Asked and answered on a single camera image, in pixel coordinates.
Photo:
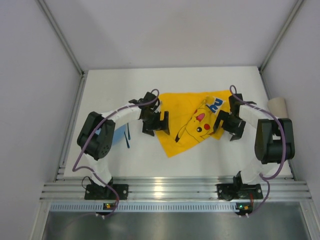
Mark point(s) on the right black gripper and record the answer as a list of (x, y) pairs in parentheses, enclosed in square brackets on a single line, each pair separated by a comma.
[(225, 121)]

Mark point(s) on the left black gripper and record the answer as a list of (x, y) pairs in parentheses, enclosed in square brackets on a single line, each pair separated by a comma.
[(161, 122)]

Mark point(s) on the yellow Pikachu cloth placemat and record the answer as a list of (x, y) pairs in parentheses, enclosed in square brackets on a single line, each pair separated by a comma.
[(191, 119)]

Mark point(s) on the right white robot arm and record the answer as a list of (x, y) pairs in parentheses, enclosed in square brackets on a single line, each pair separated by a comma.
[(274, 138)]

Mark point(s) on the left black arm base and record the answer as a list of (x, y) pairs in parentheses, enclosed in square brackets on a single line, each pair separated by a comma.
[(94, 191)]

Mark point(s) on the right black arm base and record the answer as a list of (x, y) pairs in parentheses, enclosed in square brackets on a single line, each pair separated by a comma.
[(239, 191)]

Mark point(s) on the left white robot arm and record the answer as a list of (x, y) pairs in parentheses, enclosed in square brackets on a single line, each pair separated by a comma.
[(92, 157)]

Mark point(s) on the blue metallic spoon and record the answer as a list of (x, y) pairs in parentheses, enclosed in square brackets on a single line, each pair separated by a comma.
[(128, 132)]

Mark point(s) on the blue metallic fork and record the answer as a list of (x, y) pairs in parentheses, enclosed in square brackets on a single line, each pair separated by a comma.
[(126, 140)]

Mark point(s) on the light blue plate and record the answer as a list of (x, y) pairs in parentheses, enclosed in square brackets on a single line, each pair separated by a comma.
[(118, 136)]

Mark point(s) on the beige paper cup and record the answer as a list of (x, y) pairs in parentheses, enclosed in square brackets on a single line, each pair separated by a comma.
[(277, 106)]

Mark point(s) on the aluminium mounting rail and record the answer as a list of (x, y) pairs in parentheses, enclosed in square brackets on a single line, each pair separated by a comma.
[(165, 189)]

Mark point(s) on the perforated cable duct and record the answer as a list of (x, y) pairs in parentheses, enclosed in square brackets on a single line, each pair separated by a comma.
[(153, 207)]

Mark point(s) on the left aluminium frame post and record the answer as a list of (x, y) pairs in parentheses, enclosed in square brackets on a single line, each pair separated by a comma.
[(60, 35)]

